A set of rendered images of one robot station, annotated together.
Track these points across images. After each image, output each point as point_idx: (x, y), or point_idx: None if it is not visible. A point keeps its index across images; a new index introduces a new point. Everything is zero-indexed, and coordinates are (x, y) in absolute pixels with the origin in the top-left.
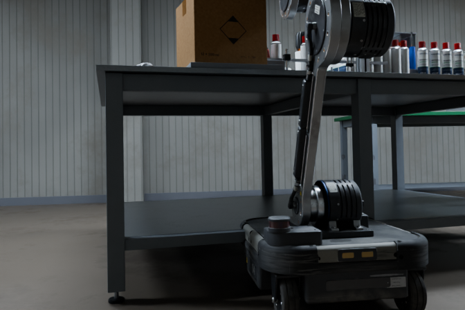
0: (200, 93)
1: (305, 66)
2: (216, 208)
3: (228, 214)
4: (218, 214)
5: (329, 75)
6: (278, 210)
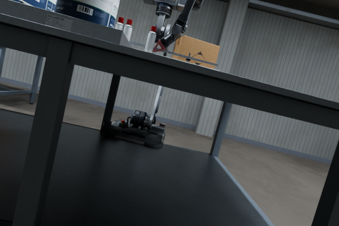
0: None
1: None
2: (162, 177)
3: (159, 162)
4: (166, 163)
5: None
6: (118, 156)
